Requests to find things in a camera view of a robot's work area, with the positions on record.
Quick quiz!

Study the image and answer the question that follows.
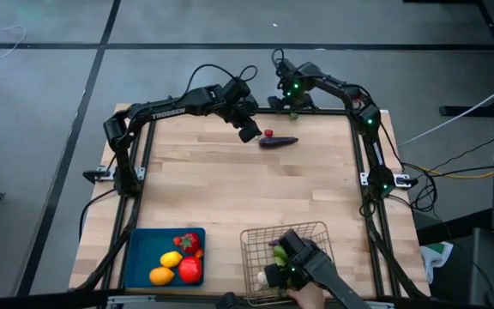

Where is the large red strawberry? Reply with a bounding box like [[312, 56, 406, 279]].
[[178, 233, 202, 255]]

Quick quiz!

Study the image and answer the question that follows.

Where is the yellow lemon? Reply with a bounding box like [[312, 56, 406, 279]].
[[160, 251, 184, 269]]

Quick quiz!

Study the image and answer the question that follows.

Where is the red bell pepper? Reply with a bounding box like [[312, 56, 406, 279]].
[[178, 256, 204, 285]]

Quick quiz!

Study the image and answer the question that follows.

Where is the orange fruit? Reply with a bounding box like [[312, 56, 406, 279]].
[[148, 266, 175, 287]]

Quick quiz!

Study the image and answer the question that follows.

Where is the silver base mounting plate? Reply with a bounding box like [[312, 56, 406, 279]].
[[359, 172, 413, 188], [96, 166, 146, 181]]

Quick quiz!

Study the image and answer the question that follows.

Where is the black jointed device green light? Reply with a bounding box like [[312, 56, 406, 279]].
[[263, 228, 372, 309]]

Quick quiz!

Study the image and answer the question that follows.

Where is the blue plastic tray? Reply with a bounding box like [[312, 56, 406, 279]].
[[124, 227, 207, 288]]

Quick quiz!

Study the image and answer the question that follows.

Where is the person's hand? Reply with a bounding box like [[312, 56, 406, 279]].
[[286, 282, 326, 309]]

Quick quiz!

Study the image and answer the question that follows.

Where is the white green cloth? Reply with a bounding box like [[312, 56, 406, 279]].
[[420, 241, 455, 284]]

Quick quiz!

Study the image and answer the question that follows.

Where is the black metal table frame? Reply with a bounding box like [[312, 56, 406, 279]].
[[75, 94, 431, 301]]

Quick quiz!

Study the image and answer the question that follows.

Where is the wire mesh basket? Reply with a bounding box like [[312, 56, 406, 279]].
[[239, 221, 336, 306]]

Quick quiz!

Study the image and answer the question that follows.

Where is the black cable bundle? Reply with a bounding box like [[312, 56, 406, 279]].
[[401, 162, 439, 214]]

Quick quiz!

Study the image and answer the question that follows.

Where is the yellow cable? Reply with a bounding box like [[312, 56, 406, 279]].
[[418, 166, 494, 180]]

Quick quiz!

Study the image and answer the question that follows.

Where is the thin white floor cable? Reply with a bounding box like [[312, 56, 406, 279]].
[[0, 24, 27, 70]]

